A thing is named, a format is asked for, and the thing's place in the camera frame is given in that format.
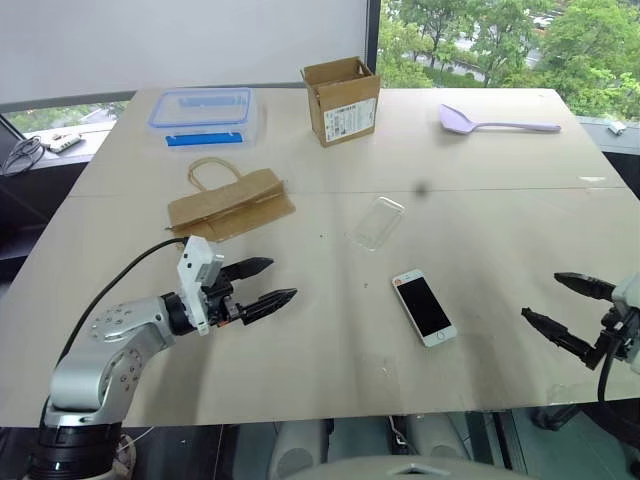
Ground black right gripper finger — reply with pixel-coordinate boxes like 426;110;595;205
553;271;618;302
520;306;602;372

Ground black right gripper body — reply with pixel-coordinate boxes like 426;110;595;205
593;305;640;364

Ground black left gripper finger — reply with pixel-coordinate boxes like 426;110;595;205
239;287;299;327
221;256;276;284

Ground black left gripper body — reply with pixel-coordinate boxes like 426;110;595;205
201;271;247;330

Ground clear transparent phone case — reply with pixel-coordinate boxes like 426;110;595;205
344;195;407;253

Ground black rounded base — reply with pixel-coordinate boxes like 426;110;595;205
528;402;582;432

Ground white smartphone with black screen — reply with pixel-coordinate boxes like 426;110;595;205
391;268;459;349

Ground clear container with blue lid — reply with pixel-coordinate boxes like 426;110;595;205
145;86;259;152

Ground open cardboard box with label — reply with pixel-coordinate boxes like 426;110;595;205
299;55;383;149

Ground lilac plastic spatula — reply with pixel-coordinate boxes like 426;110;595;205
439;102;563;137

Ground small circuit board device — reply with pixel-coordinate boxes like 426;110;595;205
41;129;85;154

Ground white roller blind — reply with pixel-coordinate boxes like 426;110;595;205
0;0;370;105

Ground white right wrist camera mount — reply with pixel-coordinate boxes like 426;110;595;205
610;271;640;376

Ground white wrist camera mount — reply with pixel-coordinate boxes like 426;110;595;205
610;271;640;376
176;235;227;336

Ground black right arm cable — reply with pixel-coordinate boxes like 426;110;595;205
596;349;617;404

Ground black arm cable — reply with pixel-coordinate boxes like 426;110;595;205
54;236;189;367
596;349;617;404

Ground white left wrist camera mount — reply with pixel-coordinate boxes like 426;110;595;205
176;235;227;336

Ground brown paper bag with handles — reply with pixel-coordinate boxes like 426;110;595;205
165;156;298;245

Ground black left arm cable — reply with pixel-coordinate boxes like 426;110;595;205
54;236;189;367

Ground grey coiled cables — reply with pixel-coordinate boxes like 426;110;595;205
0;133;47;177

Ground black window frame post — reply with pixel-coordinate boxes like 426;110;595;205
363;0;384;76

